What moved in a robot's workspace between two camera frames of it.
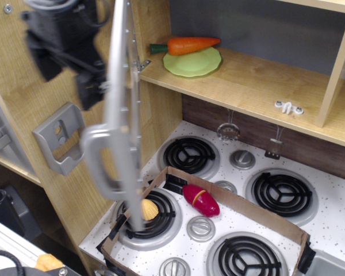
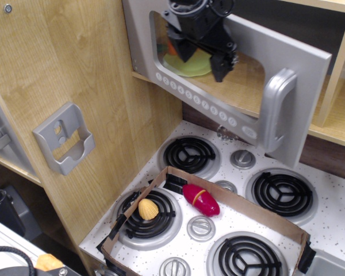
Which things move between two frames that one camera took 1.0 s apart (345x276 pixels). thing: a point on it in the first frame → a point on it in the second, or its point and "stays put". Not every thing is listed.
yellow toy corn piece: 149,210 stays put
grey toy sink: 325,264 stays put
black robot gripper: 63,37 → 207,30
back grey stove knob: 242,159 stays put
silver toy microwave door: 123,119 → 297,75
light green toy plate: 193,63 stays put
